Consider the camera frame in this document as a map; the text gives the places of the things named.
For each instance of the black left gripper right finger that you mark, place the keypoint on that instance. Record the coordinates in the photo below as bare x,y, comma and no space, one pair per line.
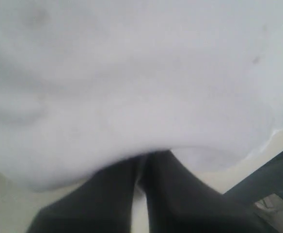
178,202

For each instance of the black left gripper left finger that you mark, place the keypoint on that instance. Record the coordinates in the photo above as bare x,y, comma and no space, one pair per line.
101,205

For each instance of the white t-shirt red lettering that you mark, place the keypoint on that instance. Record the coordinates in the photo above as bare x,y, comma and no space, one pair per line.
86,83

